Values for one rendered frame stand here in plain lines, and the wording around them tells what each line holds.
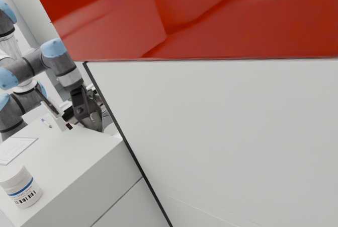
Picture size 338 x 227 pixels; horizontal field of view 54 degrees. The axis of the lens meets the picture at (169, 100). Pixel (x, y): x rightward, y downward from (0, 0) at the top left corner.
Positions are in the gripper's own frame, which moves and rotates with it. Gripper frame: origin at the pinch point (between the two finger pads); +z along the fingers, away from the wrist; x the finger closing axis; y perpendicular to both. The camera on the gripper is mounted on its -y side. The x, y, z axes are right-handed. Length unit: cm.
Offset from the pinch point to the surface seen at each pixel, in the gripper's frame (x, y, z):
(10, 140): 36.5, 13.6, -5.2
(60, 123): 11.1, 1.8, -8.1
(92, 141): -1.1, -15.9, -5.0
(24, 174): 12.2, -34.4, -12.9
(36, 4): 86, 344, -38
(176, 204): -18.8, -33.2, 15.6
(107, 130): -2.7, 0.8, 1.4
